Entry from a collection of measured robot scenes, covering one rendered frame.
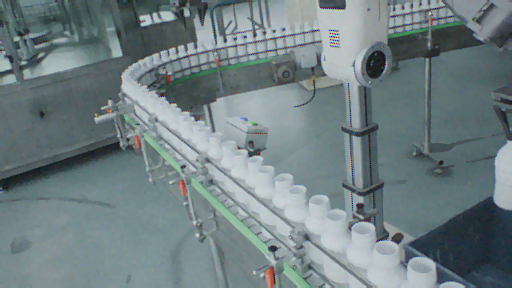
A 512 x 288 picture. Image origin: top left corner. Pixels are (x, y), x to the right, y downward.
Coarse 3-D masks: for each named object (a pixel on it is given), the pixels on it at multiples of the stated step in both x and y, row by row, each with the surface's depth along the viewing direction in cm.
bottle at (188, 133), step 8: (184, 120) 133; (192, 120) 131; (184, 128) 132; (192, 128) 131; (184, 136) 132; (192, 136) 131; (184, 144) 133; (192, 144) 132; (192, 152) 133; (192, 160) 134; (192, 168) 136
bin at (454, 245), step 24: (456, 216) 105; (480, 216) 111; (504, 216) 109; (432, 240) 103; (456, 240) 108; (480, 240) 114; (504, 240) 111; (456, 264) 111; (480, 264) 118; (504, 264) 114
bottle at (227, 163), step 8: (224, 144) 111; (232, 144) 112; (224, 152) 110; (232, 152) 110; (224, 160) 111; (232, 160) 110; (224, 168) 111; (232, 168) 110; (224, 176) 112; (232, 184) 112; (232, 192) 113
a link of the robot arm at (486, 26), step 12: (444, 0) 76; (456, 0) 75; (468, 0) 74; (480, 0) 73; (492, 0) 72; (504, 0) 71; (456, 12) 75; (468, 12) 74; (492, 12) 73; (504, 12) 72; (468, 24) 75; (480, 24) 74; (492, 24) 73; (504, 24) 72; (492, 36) 74; (504, 36) 74
